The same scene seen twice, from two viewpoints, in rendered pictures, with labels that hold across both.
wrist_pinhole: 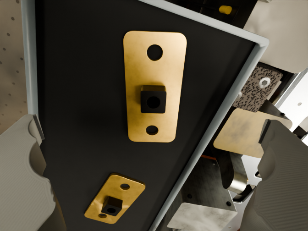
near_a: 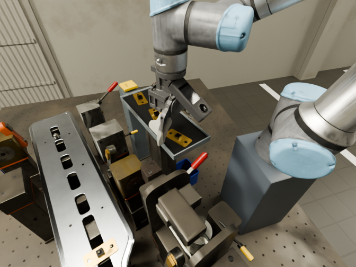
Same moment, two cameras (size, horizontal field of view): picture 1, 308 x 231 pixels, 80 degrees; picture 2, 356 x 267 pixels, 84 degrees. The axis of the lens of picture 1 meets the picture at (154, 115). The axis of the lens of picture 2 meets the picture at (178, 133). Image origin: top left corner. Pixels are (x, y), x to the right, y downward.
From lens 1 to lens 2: 0.50 m
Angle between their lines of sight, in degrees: 36
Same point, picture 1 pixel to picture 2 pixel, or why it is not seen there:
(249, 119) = (134, 168)
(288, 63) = (146, 185)
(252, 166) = (83, 174)
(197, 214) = (110, 130)
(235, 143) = (127, 160)
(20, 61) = (204, 146)
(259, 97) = (145, 169)
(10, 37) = (214, 151)
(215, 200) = (107, 139)
